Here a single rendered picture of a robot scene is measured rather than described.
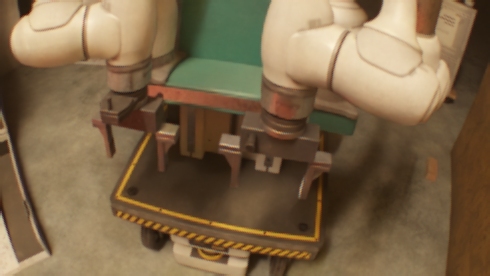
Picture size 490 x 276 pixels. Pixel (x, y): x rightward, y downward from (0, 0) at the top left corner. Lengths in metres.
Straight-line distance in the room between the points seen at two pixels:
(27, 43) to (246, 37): 0.62
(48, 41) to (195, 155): 0.84
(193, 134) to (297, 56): 0.77
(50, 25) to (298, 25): 0.39
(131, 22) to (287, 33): 0.24
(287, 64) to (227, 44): 0.49
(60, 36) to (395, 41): 0.51
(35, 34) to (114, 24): 0.15
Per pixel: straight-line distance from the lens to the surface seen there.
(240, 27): 0.95
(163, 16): 0.86
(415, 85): 0.46
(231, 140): 0.65
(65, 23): 0.57
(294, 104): 0.55
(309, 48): 0.48
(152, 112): 0.64
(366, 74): 0.46
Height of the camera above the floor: 1.16
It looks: 38 degrees down
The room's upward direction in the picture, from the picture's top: 7 degrees clockwise
